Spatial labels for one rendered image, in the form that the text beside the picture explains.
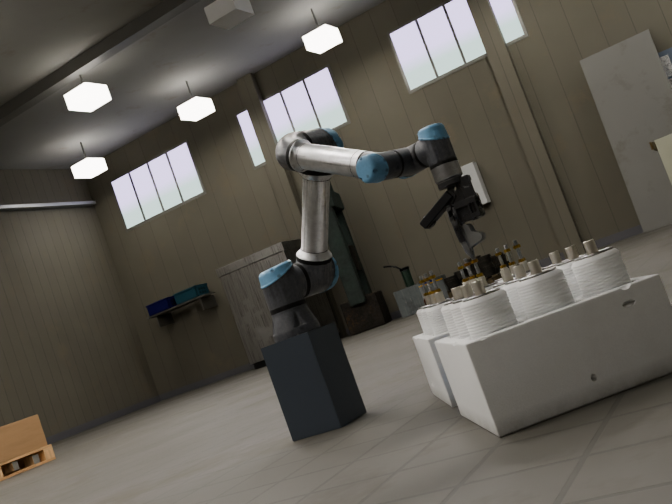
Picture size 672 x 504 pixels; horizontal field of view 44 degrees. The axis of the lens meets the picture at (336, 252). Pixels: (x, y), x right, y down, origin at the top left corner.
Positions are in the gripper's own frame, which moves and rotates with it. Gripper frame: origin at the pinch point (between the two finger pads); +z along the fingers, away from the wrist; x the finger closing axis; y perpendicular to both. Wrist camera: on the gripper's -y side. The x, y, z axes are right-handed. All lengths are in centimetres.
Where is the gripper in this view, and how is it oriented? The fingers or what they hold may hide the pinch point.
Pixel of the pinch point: (469, 254)
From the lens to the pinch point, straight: 219.8
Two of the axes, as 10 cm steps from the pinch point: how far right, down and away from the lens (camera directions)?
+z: 3.4, 9.4, -0.8
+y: 8.7, -3.4, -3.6
